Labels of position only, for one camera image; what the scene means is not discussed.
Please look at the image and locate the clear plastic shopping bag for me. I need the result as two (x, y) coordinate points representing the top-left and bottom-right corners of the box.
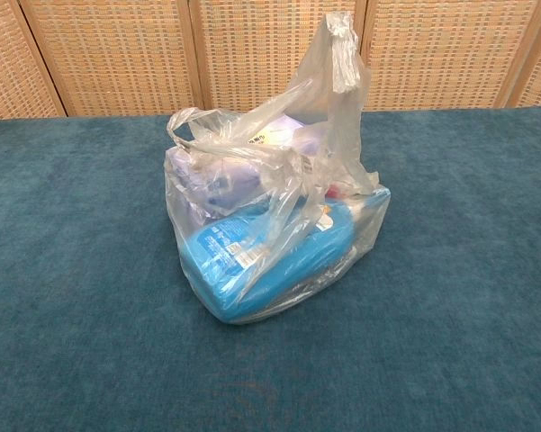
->
(164, 9), (392, 326)

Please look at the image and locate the pale purple soft package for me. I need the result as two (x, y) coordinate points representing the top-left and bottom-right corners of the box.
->
(166, 114), (330, 218)

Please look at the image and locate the blue plastic detergent bottle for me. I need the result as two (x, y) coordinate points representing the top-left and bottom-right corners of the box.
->
(179, 197), (362, 323)

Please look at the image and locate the teal velvet table cloth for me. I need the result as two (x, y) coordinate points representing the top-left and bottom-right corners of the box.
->
(0, 105), (541, 432)

